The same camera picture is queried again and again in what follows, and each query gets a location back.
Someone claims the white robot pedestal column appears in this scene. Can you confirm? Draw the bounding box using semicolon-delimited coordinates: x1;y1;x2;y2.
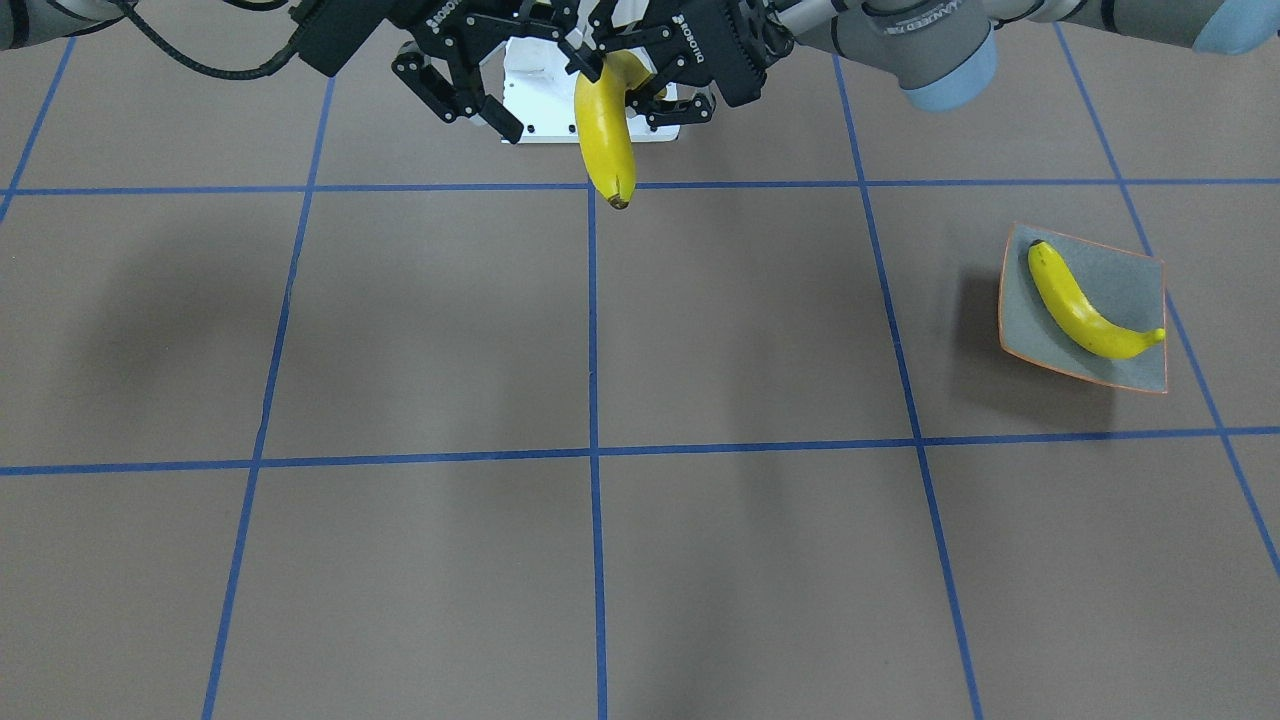
500;36;681;145

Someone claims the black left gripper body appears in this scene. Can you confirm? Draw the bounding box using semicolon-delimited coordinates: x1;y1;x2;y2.
600;1;795;108

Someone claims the grey square plate orange rim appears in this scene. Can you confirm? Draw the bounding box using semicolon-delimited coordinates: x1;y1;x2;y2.
997;223;1169;395

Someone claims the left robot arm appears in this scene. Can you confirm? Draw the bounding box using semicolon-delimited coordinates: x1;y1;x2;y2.
586;1;1279;113

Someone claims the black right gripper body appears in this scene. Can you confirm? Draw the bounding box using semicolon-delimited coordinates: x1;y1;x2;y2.
291;1;580;76

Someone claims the yellow banana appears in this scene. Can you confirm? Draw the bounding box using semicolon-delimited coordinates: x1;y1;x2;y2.
1027;240;1167;360
573;50;652;210

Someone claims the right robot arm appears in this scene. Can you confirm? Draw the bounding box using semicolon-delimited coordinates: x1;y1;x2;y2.
1;1;603;143

